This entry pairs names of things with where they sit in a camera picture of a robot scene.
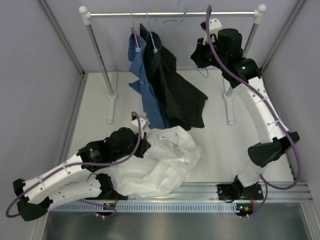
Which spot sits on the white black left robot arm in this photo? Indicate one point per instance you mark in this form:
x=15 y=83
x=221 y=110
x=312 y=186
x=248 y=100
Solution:
x=79 y=177

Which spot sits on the white shirt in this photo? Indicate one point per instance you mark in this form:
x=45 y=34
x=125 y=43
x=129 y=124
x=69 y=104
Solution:
x=163 y=168

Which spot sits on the light blue wire hanger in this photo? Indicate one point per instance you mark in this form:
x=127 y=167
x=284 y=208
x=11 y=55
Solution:
x=176 y=31

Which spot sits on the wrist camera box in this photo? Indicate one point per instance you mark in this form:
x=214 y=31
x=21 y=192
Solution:
x=139 y=124
x=214 y=27

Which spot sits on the light blue hanger under dark shirt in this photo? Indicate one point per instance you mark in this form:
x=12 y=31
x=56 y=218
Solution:
x=154 y=47

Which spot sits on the grey aluminium frame profile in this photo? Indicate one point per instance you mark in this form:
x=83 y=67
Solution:
x=79 y=90

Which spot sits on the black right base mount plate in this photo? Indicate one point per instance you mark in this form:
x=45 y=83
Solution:
x=231 y=192

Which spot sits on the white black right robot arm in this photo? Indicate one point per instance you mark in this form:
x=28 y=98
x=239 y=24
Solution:
x=223 y=51

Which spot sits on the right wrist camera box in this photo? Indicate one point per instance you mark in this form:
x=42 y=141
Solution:
x=214 y=27

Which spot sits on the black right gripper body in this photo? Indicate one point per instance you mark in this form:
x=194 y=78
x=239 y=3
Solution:
x=206 y=57

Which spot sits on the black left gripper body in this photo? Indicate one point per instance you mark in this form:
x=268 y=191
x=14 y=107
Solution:
x=121 y=154

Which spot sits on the blue checkered shirt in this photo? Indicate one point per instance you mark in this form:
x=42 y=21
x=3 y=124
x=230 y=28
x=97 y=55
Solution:
x=150 y=103

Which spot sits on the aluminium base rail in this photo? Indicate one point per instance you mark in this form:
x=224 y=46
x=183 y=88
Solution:
x=214 y=191

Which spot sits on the white slotted cable duct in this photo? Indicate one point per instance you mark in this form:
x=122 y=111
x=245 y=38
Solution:
x=155 y=207

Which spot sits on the dark striped shirt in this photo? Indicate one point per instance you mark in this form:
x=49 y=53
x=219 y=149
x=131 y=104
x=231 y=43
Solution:
x=181 y=102

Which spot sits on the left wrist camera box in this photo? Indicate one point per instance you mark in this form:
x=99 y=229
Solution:
x=139 y=124

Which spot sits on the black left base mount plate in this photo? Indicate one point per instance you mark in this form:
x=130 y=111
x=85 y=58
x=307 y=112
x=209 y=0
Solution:
x=120 y=197

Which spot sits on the white clothes rack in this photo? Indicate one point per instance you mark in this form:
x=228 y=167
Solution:
x=111 y=82

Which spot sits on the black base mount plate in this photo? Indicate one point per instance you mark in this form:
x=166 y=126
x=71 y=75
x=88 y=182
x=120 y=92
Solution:
x=120 y=197
x=231 y=192

